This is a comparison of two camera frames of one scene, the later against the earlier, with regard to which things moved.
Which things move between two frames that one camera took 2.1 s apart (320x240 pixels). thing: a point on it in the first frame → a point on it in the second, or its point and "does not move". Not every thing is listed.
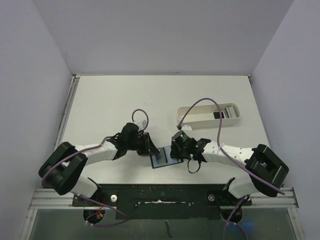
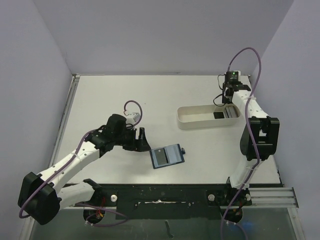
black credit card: [161, 157] does not move
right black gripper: [175, 150] → [227, 99]
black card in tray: [217, 115] does not move
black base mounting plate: [163, 201] does not move
